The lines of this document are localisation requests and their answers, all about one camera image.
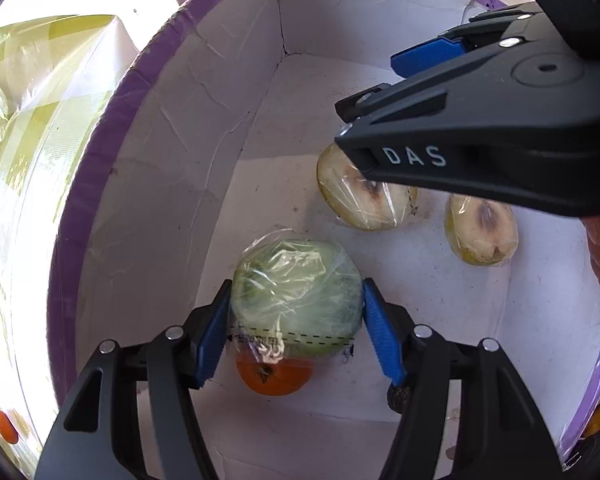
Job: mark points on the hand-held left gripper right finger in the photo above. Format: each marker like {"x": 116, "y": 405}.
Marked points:
{"x": 380, "y": 335}

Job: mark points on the large pale melon half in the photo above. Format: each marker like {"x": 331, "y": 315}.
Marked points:
{"x": 350, "y": 205}

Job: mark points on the green melon half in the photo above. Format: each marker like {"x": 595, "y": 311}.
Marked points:
{"x": 295, "y": 290}

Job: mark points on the small orange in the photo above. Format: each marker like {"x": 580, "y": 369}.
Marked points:
{"x": 5, "y": 426}

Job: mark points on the purple cardboard box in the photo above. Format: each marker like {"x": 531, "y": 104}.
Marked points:
{"x": 180, "y": 160}

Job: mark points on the dark passion fruit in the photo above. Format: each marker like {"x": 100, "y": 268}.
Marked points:
{"x": 399, "y": 399}

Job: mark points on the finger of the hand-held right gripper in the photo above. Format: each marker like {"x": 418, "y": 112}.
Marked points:
{"x": 480, "y": 125}
{"x": 430, "y": 55}

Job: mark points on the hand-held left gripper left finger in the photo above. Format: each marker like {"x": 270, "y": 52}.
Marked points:
{"x": 212, "y": 340}

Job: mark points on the large orange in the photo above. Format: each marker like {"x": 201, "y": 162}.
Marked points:
{"x": 280, "y": 377}

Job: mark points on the small pale melon half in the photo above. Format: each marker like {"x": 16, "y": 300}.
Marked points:
{"x": 480, "y": 232}

